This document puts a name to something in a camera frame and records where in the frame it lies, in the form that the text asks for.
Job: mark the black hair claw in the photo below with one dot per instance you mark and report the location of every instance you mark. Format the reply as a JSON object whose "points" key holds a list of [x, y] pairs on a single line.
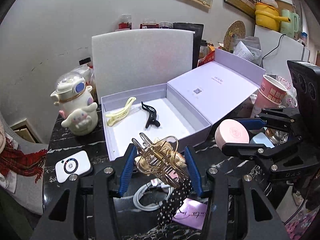
{"points": [[152, 118]]}

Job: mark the white foam board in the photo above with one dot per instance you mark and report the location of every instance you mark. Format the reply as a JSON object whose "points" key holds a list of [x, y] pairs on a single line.
{"points": [[131, 59]]}

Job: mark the light blue box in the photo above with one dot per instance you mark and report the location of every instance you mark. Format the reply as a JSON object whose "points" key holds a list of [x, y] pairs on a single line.
{"points": [[261, 138]]}

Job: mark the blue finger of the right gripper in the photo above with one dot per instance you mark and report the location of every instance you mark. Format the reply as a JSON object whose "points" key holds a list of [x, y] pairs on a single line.
{"points": [[251, 123]]}

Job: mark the white fridge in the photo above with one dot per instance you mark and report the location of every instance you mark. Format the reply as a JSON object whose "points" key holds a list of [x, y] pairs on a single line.
{"points": [[277, 51]]}

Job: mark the yellow pot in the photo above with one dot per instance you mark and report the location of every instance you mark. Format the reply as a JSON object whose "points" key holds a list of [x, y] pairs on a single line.
{"points": [[268, 16]]}

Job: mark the dark-filled jar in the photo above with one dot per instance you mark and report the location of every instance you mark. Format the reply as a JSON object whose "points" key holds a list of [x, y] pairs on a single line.
{"points": [[149, 23]]}

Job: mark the pink round compact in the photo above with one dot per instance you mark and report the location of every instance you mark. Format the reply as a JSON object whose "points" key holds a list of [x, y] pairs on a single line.
{"points": [[231, 131]]}

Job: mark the grey chair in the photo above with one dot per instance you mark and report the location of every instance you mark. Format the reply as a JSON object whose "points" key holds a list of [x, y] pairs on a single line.
{"points": [[28, 193]]}

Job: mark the lilac open gift box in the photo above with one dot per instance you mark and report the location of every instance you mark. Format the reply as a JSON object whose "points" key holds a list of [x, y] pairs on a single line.
{"points": [[187, 106]]}

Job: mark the red-filled jar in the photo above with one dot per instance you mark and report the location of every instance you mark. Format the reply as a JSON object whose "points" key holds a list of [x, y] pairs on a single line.
{"points": [[125, 22]]}

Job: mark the cream hair clip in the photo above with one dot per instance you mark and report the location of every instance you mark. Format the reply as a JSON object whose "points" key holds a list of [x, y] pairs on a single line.
{"points": [[114, 117]]}

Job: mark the black polka dot hair clip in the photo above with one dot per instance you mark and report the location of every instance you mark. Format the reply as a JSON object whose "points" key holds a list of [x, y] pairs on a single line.
{"points": [[175, 201]]}

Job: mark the lower pink panda cup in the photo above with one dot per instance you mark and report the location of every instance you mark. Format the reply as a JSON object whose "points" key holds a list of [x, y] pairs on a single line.
{"points": [[262, 102]]}

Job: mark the white paper leaflet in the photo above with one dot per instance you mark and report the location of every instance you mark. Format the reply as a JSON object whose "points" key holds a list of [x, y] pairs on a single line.
{"points": [[242, 51]]}

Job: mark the glass mug with cartoon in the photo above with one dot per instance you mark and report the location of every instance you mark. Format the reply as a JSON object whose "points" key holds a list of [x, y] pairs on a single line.
{"points": [[276, 137]]}

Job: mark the woven round trivet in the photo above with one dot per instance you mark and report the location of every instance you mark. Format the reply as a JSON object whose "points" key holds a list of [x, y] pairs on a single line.
{"points": [[236, 30]]}

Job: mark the green electric kettle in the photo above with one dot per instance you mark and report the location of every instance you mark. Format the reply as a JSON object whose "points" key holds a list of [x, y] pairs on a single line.
{"points": [[291, 28]]}

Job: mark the gold metal hair claw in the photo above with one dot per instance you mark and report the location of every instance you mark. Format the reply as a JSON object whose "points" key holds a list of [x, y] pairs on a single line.
{"points": [[161, 159]]}

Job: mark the red plaid scarf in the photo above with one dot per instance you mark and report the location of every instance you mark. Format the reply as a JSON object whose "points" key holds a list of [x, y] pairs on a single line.
{"points": [[28, 165]]}

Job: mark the white plastic bag cup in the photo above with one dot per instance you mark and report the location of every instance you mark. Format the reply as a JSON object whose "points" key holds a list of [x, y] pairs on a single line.
{"points": [[87, 72]]}

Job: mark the white camera-shaped power bank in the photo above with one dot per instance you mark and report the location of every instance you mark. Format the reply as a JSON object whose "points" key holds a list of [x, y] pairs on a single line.
{"points": [[77, 163]]}

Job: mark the glass jar black lid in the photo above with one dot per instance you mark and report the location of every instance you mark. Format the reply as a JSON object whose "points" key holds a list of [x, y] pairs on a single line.
{"points": [[204, 50]]}

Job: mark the purple label jar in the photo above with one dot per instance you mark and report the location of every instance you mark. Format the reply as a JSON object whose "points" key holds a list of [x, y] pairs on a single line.
{"points": [[165, 25]]}

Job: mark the white Cinnamoroll bottle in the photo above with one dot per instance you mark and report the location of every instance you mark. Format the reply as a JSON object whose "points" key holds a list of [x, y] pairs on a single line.
{"points": [[77, 107]]}

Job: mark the purple Manta Ray box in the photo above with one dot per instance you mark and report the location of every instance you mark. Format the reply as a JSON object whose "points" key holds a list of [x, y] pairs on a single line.
{"points": [[192, 213]]}

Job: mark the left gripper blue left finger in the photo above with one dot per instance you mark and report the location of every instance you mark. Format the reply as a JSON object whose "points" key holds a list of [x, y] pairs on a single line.
{"points": [[126, 174]]}

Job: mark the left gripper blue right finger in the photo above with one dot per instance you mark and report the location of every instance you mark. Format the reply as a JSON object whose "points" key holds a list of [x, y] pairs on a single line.
{"points": [[194, 174]]}

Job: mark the black foil bag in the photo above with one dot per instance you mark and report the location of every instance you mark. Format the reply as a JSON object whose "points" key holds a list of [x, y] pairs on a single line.
{"points": [[197, 37]]}

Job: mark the upper pink paper cup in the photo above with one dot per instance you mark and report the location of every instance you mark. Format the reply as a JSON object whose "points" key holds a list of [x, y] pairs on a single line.
{"points": [[272, 89]]}

